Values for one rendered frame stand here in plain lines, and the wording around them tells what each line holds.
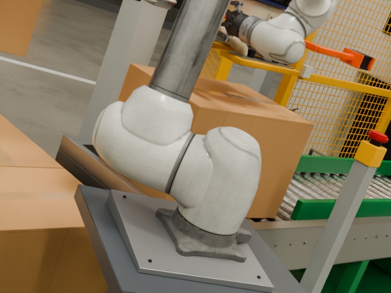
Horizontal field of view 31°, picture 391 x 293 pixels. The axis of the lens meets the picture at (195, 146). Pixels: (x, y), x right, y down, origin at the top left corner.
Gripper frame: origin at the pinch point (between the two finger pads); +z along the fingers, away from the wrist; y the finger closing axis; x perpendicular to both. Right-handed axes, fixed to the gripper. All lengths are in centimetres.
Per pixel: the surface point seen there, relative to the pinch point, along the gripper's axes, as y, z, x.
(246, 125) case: 31.6, -19.7, 18.3
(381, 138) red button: 19, -53, 44
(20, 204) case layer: 68, -8, -52
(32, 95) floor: 124, 256, 124
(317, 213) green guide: 63, -26, 75
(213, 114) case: 29.4, -18.9, 1.2
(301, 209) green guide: 61, -26, 62
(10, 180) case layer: 68, 8, -47
